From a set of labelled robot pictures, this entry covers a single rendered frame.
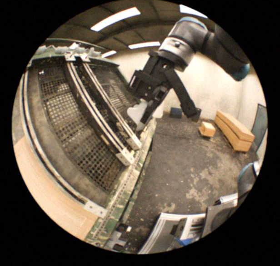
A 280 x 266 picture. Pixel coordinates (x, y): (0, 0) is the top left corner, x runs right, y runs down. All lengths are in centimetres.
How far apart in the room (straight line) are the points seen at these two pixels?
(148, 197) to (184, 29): 159
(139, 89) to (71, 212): 59
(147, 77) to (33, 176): 58
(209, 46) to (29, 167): 70
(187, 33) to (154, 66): 12
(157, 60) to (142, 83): 6
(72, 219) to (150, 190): 127
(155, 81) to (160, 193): 150
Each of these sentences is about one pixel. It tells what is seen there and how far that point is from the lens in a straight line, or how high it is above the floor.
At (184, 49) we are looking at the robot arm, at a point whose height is 152.
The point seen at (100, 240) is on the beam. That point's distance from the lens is 67.
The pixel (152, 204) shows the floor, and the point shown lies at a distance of 147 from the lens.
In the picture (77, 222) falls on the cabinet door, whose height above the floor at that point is 96.
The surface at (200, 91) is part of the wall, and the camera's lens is 531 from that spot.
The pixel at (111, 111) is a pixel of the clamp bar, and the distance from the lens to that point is 71.
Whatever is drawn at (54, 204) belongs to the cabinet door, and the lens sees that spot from 53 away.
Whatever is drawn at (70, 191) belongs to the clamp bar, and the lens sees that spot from 45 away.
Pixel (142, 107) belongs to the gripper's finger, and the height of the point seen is 138.
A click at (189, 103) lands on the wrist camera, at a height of 141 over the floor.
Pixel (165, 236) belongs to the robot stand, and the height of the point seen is 21.
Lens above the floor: 143
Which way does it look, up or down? 27 degrees down
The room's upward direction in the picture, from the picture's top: straight up
